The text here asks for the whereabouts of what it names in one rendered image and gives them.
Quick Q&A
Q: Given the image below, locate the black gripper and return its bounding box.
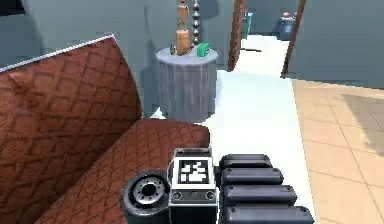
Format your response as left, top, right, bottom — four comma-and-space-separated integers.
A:
120, 169, 172, 224

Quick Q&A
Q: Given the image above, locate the red-brown quilted sofa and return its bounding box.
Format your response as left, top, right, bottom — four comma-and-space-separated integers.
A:
0, 34, 211, 224

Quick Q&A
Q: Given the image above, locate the grey round side table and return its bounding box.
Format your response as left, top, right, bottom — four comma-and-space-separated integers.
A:
155, 46, 219, 124

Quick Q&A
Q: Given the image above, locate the green box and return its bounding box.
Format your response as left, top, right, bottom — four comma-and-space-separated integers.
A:
196, 42, 211, 58

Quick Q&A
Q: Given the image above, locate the wooden figure statue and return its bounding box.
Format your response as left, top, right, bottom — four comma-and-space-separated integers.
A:
175, 0, 191, 56

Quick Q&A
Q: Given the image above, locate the dark beaded floor lamp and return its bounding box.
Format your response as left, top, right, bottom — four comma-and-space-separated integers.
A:
191, 0, 201, 46

